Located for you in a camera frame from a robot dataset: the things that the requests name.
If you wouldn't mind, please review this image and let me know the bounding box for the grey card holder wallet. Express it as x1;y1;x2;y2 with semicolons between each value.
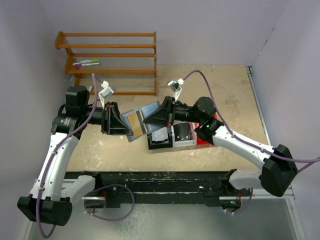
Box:
120;100;161;142

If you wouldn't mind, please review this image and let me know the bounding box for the gold card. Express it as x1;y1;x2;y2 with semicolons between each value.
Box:
127;110;147;138

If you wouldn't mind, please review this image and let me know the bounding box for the black plastic bin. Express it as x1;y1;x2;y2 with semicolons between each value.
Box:
147;127;173;150

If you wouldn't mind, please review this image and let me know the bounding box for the white plastic bin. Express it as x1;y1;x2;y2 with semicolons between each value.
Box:
171;122;197;148

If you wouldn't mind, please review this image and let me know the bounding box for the red plastic bin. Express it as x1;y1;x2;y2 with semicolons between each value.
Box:
189;113;221;145

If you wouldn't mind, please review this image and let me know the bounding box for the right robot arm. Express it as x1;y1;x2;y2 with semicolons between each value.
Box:
142;96;298;197

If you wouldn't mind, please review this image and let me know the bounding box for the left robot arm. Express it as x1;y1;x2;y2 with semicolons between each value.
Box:
17;85;133;226

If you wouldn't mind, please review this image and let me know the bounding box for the white VIP cards pile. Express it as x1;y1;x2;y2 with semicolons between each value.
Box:
151;127;169;142

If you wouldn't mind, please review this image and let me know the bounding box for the black cards pile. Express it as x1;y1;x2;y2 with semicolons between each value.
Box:
173;122;193;142

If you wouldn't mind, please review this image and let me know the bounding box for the green marker pen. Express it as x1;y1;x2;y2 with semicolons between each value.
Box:
80;58;99;64

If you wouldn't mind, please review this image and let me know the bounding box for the pink marker pen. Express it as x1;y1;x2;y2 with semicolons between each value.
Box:
73;62;100;68

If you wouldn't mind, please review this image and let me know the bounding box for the wooden shelf rack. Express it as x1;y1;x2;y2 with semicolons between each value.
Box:
54;31;157;86

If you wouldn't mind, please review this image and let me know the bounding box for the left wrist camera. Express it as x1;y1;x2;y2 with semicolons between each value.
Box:
98;80;116;107

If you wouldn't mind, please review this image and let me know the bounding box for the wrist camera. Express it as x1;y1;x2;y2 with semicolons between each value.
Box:
167;78;185;101
98;80;116;107

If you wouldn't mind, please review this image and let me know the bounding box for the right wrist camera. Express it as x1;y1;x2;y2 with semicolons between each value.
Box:
167;78;185;101

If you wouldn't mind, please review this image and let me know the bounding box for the loose purple cable loop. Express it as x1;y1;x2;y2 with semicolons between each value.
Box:
83;183;136;221

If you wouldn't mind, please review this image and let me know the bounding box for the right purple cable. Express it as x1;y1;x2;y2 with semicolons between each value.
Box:
182;70;320;175

